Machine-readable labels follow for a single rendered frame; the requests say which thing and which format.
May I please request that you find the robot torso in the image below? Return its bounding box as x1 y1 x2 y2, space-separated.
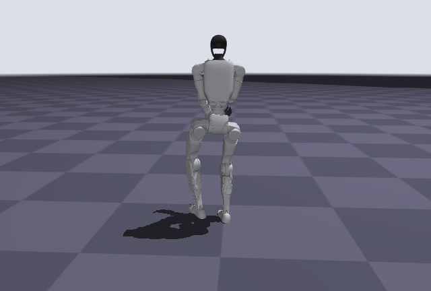
203 59 234 135

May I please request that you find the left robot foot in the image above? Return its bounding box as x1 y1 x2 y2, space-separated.
188 203 206 219

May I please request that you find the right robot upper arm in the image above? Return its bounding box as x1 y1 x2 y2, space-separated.
230 64 245 100

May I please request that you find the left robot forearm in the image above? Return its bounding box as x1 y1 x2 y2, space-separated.
197 93 211 119

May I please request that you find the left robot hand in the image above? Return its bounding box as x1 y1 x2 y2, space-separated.
224 106 232 116

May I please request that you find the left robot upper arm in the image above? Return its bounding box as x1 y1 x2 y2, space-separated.
192 63 207 101

